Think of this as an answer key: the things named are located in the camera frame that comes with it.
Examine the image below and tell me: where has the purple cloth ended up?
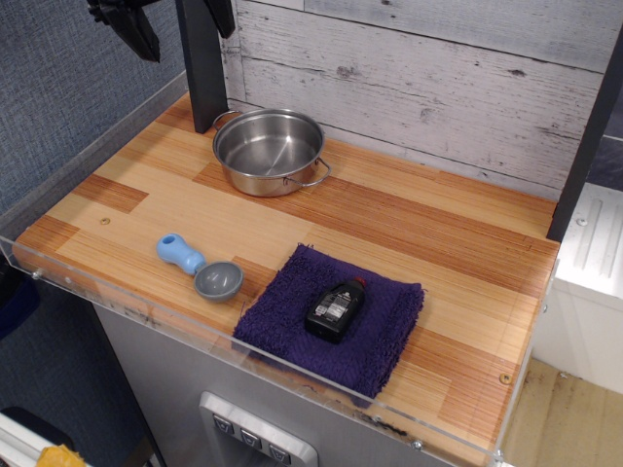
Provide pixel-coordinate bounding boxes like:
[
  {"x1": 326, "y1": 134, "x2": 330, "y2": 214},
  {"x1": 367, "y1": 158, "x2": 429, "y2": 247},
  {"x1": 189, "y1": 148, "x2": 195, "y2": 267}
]
[{"x1": 234, "y1": 244, "x2": 424, "y2": 408}]

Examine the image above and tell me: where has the yellow object at corner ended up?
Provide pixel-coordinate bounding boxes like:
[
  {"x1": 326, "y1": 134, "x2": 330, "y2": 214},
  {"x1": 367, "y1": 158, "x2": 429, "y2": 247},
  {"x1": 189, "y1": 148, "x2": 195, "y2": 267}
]
[{"x1": 35, "y1": 445, "x2": 87, "y2": 467}]

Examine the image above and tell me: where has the dark grey post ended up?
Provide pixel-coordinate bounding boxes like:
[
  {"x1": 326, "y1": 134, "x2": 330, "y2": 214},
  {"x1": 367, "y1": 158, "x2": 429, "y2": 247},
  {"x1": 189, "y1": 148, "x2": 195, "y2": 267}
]
[
  {"x1": 547, "y1": 31, "x2": 622, "y2": 242},
  {"x1": 175, "y1": 0, "x2": 228, "y2": 133}
]

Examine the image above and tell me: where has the small black bottle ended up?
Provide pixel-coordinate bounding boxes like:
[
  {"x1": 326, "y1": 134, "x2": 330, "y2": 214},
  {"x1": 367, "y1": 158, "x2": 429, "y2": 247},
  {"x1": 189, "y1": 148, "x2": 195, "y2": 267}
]
[{"x1": 305, "y1": 277, "x2": 366, "y2": 343}]

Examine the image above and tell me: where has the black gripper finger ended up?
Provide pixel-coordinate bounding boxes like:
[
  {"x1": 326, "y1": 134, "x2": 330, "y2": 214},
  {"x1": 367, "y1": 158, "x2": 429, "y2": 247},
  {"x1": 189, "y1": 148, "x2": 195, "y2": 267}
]
[
  {"x1": 204, "y1": 0, "x2": 236, "y2": 38},
  {"x1": 88, "y1": 0, "x2": 161, "y2": 62}
]

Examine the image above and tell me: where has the blue and grey spoon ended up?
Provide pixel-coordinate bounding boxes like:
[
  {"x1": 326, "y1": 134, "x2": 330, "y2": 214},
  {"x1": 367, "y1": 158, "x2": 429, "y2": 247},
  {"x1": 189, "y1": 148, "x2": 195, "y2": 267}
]
[{"x1": 156, "y1": 233, "x2": 244, "y2": 303}]

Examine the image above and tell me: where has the dark grey left post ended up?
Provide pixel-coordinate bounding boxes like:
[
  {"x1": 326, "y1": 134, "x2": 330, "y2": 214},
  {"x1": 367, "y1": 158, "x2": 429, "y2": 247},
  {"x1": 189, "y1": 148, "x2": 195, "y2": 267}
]
[{"x1": 175, "y1": 0, "x2": 228, "y2": 133}]

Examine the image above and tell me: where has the grey dispenser panel with buttons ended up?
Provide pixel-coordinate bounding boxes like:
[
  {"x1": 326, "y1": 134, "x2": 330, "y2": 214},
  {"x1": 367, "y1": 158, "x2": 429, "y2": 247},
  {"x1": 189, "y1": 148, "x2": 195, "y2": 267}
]
[{"x1": 199, "y1": 391, "x2": 319, "y2": 466}]

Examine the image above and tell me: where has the clear acrylic front guard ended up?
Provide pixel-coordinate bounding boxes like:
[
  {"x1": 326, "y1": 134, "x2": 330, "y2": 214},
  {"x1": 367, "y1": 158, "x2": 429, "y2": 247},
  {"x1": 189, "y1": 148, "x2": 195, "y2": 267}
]
[{"x1": 2, "y1": 238, "x2": 538, "y2": 466}]

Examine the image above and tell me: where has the white metal side cabinet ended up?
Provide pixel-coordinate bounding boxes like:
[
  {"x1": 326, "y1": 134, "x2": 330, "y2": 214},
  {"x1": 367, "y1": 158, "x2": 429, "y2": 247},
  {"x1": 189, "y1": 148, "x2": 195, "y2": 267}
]
[{"x1": 531, "y1": 183, "x2": 622, "y2": 393}]

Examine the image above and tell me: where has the dark grey right post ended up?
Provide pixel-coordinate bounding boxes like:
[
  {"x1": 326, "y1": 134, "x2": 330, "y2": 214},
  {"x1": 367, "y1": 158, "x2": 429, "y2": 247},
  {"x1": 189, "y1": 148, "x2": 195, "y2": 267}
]
[{"x1": 547, "y1": 31, "x2": 622, "y2": 242}]

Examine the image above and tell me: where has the stainless steel pot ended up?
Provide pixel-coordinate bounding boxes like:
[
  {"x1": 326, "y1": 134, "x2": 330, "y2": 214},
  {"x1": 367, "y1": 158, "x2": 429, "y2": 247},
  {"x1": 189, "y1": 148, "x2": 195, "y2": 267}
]
[{"x1": 212, "y1": 109, "x2": 332, "y2": 198}]

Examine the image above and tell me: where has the silver toy fridge cabinet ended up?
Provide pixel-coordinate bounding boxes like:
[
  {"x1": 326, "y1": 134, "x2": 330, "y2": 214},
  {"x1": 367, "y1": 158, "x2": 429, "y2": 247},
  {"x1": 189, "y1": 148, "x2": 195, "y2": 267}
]
[{"x1": 95, "y1": 306, "x2": 441, "y2": 466}]

